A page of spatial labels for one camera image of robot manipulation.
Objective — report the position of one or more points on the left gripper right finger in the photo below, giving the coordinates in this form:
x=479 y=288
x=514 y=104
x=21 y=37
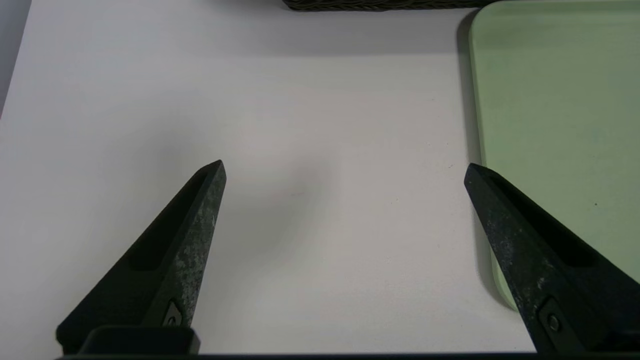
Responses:
x=555 y=280

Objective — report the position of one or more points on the dark brown wicker basket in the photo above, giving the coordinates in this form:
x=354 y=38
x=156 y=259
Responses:
x=380 y=4

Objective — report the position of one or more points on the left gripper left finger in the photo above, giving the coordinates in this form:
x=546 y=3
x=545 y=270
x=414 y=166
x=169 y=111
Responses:
x=160 y=270

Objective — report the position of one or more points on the light green plastic tray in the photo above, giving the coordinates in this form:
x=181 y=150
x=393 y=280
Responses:
x=560 y=110

